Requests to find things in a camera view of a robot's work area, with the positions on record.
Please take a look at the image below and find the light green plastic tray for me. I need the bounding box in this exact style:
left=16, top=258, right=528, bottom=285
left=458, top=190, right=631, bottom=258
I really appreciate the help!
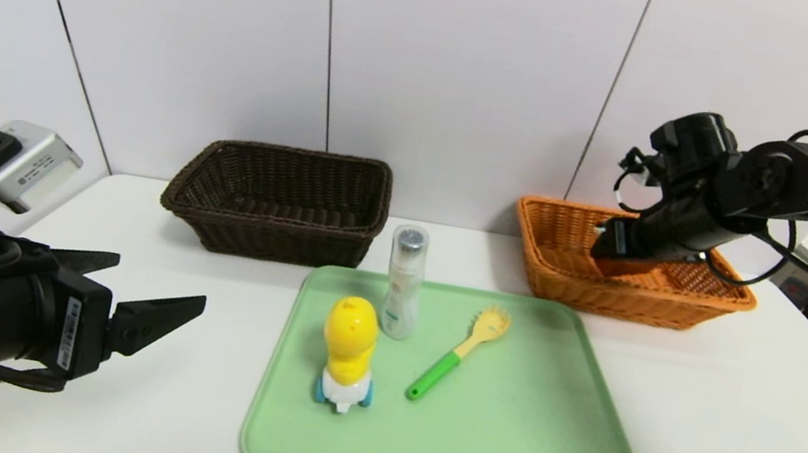
left=239, top=255, right=677, bottom=453

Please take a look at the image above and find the yellow pasta spoon green handle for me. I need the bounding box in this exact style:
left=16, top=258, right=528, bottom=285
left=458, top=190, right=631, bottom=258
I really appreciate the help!
left=406, top=297, right=513, bottom=415

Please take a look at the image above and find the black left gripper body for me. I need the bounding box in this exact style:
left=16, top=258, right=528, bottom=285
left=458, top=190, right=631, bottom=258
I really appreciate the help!
left=0, top=256, right=116, bottom=419

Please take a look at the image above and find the clear spray bottle silver cap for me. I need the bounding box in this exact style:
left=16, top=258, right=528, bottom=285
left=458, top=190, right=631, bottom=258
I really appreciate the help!
left=376, top=222, right=432, bottom=343

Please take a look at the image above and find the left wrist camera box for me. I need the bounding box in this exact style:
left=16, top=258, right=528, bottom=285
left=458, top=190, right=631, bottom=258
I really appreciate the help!
left=0, top=118, right=89, bottom=222

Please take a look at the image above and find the black right camera cable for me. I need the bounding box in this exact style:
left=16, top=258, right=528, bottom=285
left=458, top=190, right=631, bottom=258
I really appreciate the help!
left=603, top=100, right=808, bottom=298

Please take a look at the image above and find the toy cake slice with fruit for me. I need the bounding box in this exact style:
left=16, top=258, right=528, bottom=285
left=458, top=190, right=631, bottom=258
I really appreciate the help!
left=595, top=246, right=672, bottom=287

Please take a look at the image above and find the yellow duck toy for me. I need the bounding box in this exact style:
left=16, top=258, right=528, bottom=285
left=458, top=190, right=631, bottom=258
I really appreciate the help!
left=312, top=292, right=388, bottom=418

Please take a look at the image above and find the dark brown wicker basket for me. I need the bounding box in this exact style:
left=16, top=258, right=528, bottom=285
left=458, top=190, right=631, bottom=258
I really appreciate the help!
left=154, top=129, right=397, bottom=280

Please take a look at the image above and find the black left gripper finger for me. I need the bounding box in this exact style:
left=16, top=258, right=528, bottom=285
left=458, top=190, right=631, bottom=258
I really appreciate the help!
left=47, top=242, right=122, bottom=281
left=101, top=281, right=207, bottom=376

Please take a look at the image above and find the orange wicker basket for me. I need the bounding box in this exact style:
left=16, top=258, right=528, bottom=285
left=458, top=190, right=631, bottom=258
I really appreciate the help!
left=501, top=194, right=769, bottom=343

